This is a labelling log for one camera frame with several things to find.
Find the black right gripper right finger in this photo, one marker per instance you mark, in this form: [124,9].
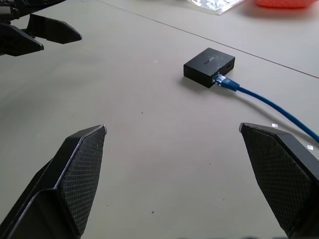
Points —
[279,174]

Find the black network switch box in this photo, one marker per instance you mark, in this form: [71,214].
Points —
[207,65]

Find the small white paper scrap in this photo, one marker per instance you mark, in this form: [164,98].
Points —
[274,125]
[310,147]

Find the clear plastic bag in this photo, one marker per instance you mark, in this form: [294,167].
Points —
[214,5]

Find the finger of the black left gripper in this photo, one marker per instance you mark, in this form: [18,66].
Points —
[53,31]
[17,42]

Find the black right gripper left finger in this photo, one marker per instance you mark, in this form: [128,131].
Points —
[74,174]

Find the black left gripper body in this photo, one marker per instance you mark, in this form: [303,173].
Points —
[10,12]

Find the orange basket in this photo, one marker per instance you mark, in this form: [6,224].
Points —
[284,3]

